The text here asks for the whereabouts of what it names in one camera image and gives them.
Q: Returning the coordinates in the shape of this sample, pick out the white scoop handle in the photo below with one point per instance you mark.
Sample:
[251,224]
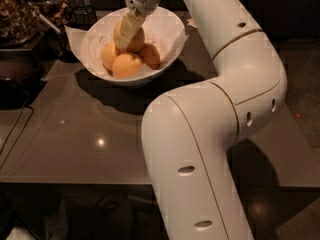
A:
[44,20]

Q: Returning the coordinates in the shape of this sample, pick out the white paper bowl liner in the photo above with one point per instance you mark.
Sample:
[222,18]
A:
[83,47]

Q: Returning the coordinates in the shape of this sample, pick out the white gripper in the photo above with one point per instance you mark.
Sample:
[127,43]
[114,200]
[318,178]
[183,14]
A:
[142,0]

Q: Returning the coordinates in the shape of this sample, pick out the glass jar of snacks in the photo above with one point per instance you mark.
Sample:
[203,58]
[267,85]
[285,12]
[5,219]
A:
[17,23]

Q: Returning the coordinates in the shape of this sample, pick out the black appliance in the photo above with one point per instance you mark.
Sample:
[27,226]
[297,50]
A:
[21,78]

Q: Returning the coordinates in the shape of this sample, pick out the orange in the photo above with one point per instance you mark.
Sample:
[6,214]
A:
[128,35]
[109,53]
[126,65]
[150,56]

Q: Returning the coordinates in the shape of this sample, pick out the folded paper napkins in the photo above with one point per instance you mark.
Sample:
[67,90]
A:
[191,23]

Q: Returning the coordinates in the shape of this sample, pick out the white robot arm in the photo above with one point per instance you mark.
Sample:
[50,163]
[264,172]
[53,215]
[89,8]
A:
[187,131]

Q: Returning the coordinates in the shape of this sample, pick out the black wire basket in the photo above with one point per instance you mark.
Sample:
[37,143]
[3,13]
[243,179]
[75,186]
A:
[84,16]

